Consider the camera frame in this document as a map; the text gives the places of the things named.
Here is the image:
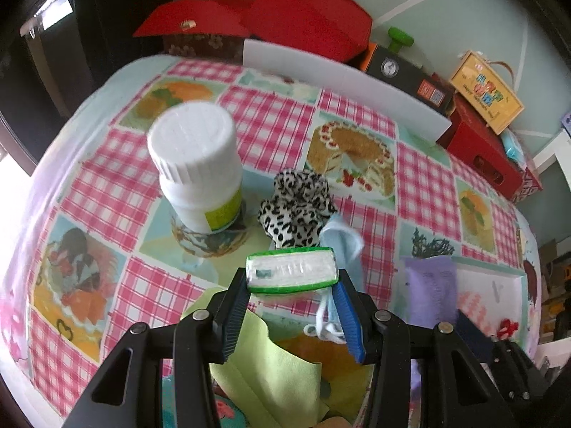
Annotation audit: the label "wooden box with handle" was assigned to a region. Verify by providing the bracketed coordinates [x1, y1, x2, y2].
[448, 50, 525, 134]

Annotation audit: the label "red gift box floral base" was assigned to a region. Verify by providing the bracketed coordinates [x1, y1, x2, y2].
[133, 0, 251, 61]

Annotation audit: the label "red box with cutout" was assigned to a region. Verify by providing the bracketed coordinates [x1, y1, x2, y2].
[439, 98, 524, 199]

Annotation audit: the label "teal tin box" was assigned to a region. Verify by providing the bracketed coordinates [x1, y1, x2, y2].
[158, 374, 248, 428]

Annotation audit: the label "black box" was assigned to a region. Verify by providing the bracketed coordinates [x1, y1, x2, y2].
[360, 42, 456, 114]

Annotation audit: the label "purple packet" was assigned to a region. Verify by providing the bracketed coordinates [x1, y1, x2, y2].
[399, 255, 458, 335]

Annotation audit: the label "white pill bottle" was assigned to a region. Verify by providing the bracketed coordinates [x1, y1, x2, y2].
[147, 102, 244, 235]

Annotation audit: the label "leopard print scrunchie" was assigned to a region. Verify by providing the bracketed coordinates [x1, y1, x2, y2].
[258, 168, 339, 250]

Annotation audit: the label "black cabinet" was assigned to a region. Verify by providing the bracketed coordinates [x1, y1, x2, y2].
[0, 0, 172, 179]

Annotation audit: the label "blue wet wipes pack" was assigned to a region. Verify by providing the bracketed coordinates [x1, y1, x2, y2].
[502, 129, 527, 163]

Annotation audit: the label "white desk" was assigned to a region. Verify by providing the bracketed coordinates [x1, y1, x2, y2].
[533, 127, 571, 174]

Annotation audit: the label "red patterned box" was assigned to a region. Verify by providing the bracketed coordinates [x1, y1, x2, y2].
[511, 156, 544, 203]

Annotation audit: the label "blue face mask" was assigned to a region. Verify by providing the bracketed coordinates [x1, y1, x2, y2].
[305, 216, 364, 344]

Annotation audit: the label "green dumbbell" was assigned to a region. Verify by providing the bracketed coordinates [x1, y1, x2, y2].
[386, 27, 415, 56]

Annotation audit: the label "teal-edged white cardboard tray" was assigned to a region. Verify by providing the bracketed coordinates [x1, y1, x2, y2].
[450, 259, 542, 357]

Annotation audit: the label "white foam board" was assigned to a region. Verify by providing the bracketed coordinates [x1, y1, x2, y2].
[242, 38, 452, 141]

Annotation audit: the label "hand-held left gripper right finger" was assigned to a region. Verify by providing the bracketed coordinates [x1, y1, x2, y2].
[332, 274, 514, 428]

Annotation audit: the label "green tissue pack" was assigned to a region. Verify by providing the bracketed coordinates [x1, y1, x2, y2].
[245, 247, 340, 295]

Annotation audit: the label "printed plaid tablecloth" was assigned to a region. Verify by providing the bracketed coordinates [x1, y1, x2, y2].
[0, 53, 542, 428]

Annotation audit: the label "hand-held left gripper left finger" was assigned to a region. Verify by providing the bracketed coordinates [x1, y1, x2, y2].
[65, 272, 251, 428]

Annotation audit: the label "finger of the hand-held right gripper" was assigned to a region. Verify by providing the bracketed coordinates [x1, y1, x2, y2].
[456, 309, 554, 406]

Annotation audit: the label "light green cloth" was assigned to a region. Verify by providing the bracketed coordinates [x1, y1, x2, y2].
[181, 287, 331, 428]

